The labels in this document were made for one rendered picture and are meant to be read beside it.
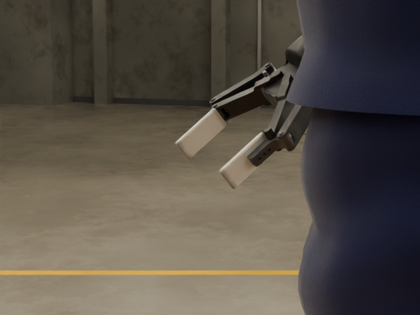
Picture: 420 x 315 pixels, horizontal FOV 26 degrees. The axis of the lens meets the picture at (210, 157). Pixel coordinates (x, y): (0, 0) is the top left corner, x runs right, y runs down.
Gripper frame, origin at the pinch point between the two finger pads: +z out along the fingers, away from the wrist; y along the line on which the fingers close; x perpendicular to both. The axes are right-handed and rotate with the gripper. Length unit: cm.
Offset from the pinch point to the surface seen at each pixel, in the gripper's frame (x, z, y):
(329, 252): 14, 5, -48
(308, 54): 23.5, -3.3, -42.6
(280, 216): -380, -110, 550
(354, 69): 24, -3, -49
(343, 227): 15, 4, -49
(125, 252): -270, 10, 489
